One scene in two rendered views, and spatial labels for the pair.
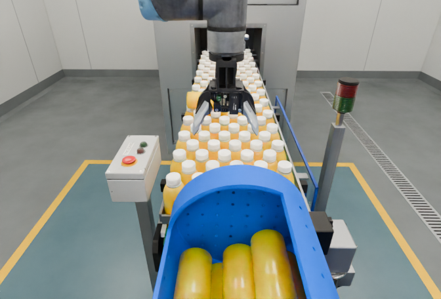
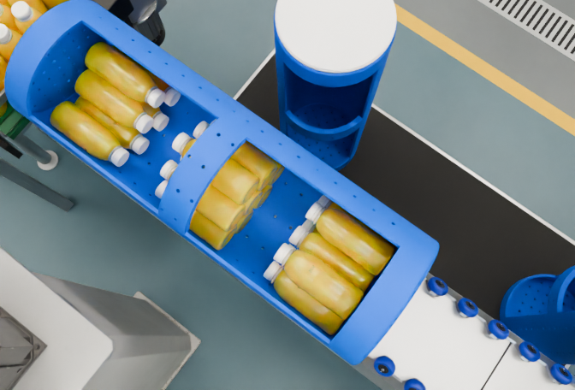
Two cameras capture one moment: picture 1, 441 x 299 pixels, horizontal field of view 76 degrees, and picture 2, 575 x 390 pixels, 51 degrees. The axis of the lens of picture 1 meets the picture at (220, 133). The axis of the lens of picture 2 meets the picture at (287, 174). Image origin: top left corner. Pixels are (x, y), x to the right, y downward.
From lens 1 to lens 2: 0.81 m
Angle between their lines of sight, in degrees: 52
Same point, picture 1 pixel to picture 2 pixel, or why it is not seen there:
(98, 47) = not seen: outside the picture
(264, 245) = (100, 62)
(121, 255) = not seen: outside the picture
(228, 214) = (51, 63)
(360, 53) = not seen: outside the picture
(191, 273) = (74, 123)
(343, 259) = not seen: outside the picture
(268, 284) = (126, 81)
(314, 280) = (148, 60)
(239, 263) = (95, 86)
